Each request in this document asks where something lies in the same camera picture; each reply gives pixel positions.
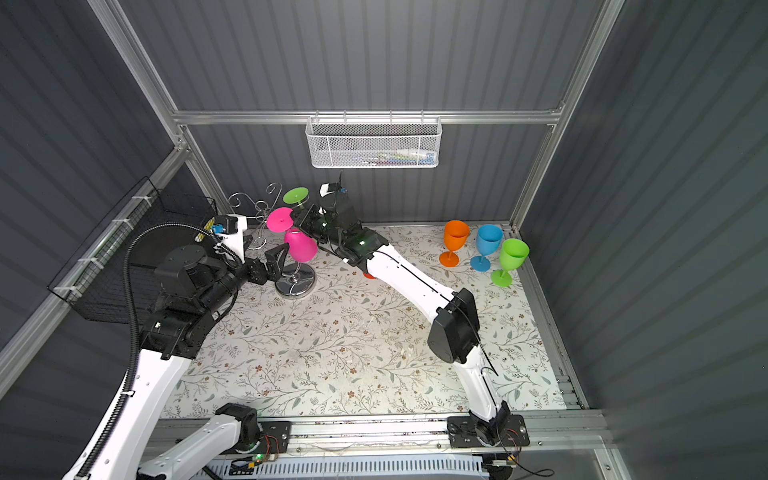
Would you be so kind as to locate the items in white basket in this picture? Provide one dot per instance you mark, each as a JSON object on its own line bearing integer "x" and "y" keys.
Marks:
{"x": 398, "y": 158}

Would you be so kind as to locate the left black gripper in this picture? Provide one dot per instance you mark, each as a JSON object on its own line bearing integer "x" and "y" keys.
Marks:
{"x": 260, "y": 276}

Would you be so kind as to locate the pink plastic wine glass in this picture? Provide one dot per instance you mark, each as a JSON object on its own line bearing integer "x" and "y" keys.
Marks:
{"x": 302, "y": 248}

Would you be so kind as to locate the black wire basket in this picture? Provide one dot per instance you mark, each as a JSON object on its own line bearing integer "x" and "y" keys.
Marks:
{"x": 91, "y": 282}

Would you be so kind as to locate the orange plastic wine glass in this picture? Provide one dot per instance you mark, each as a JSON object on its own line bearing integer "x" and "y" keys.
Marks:
{"x": 456, "y": 233}

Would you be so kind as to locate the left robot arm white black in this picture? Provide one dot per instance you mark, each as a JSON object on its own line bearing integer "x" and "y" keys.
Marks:
{"x": 199, "y": 288}

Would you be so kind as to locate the green plastic wine glass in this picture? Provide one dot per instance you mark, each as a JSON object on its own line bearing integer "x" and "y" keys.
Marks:
{"x": 513, "y": 254}
{"x": 296, "y": 197}

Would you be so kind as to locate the white ventilation grille strip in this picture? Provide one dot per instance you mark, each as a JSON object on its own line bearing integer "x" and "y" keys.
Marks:
{"x": 440, "y": 466}

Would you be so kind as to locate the blue plastic wine glass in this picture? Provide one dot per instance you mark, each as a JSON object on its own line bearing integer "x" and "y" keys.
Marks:
{"x": 488, "y": 240}

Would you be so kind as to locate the chrome wine glass rack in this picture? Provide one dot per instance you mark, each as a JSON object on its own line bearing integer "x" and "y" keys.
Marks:
{"x": 298, "y": 278}

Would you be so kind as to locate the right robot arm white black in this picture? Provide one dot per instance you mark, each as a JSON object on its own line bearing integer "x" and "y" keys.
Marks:
{"x": 454, "y": 324}

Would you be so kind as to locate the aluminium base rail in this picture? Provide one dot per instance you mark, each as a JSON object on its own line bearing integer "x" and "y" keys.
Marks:
{"x": 427, "y": 433}

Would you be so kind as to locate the white wire mesh basket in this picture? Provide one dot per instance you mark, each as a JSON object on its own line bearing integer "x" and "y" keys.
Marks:
{"x": 331, "y": 145}

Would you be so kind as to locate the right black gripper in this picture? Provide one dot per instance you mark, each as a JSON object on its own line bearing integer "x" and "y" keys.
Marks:
{"x": 312, "y": 216}

